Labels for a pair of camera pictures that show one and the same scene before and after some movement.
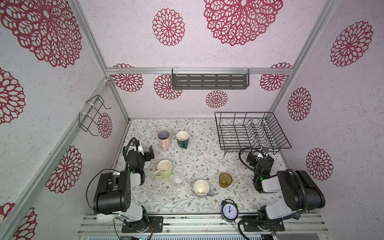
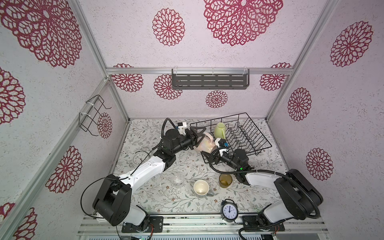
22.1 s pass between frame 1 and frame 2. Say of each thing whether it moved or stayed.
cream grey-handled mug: stayed
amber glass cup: stayed
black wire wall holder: stayed
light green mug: moved
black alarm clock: stayed
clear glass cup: stayed
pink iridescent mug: moved
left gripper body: moved
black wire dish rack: moved
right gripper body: moved
